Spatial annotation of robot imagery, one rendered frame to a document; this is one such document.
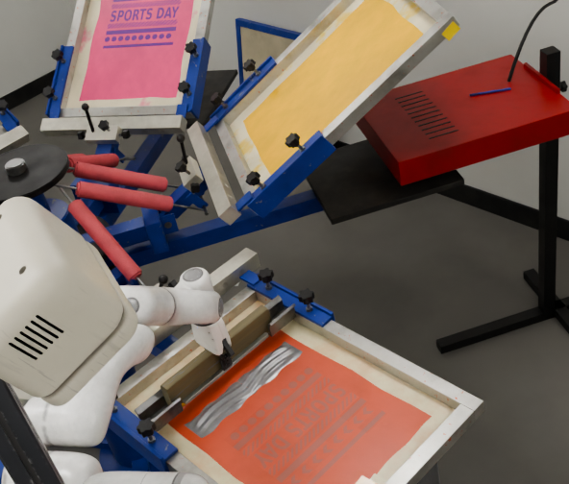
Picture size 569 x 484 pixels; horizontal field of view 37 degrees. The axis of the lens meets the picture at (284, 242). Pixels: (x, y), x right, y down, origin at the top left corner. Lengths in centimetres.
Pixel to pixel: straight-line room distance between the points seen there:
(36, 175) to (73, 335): 169
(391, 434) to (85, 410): 79
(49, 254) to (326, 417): 127
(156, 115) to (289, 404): 133
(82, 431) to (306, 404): 75
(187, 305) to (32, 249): 95
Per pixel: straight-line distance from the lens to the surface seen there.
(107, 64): 340
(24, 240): 98
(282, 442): 208
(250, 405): 217
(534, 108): 287
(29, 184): 259
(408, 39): 255
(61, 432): 157
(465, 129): 278
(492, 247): 404
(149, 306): 174
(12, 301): 94
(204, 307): 190
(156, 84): 326
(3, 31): 631
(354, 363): 221
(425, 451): 197
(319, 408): 213
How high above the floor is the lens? 254
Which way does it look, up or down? 37 degrees down
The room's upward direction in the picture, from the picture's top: 13 degrees counter-clockwise
